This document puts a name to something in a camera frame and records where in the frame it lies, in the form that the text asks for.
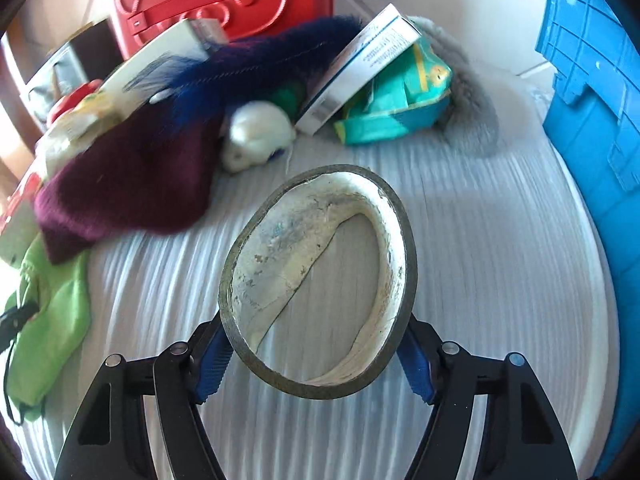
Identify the red and pink plush toy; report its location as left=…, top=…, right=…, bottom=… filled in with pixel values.
left=37, top=82, right=103, bottom=171

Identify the white and blue carton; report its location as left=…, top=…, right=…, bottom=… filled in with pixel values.
left=295, top=3, right=423, bottom=136

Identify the blue fur piece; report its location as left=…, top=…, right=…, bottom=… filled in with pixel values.
left=167, top=16, right=363, bottom=133

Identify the teal tissue packet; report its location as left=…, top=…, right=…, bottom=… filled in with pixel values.
left=334, top=42, right=453, bottom=147

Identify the white plush ball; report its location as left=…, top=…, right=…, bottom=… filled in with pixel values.
left=221, top=101, right=297, bottom=173

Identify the black gift box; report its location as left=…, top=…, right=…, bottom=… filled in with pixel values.
left=27, top=20, right=123, bottom=111

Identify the white and green box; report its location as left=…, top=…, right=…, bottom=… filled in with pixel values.
left=102, top=19, right=231, bottom=97

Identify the red bear-embossed carry case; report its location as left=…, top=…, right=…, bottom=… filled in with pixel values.
left=109, top=0, right=335, bottom=58

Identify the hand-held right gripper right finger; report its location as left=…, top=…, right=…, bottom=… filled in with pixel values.
left=397, top=317, right=578, bottom=480

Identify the white striped bed sheet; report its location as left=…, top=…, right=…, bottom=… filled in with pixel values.
left=0, top=125, right=616, bottom=480

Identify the small green item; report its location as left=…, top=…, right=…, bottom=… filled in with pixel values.
left=272, top=82, right=306, bottom=117

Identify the grey fur piece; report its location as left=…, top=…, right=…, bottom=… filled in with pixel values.
left=410, top=16, right=501, bottom=157

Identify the worn white tape roll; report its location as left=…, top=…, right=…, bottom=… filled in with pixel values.
left=218, top=164, right=418, bottom=402

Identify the lime green cloth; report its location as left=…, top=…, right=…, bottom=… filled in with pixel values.
left=4, top=232, right=93, bottom=421

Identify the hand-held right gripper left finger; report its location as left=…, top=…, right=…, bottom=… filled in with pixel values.
left=54, top=310, right=236, bottom=480

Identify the blue plastic crate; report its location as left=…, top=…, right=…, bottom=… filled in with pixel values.
left=534, top=0, right=640, bottom=356

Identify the maroon knit cloth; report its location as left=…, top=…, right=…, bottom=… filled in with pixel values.
left=36, top=105, right=223, bottom=266

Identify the red and white box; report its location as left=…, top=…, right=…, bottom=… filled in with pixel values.
left=0, top=172, right=45, bottom=261

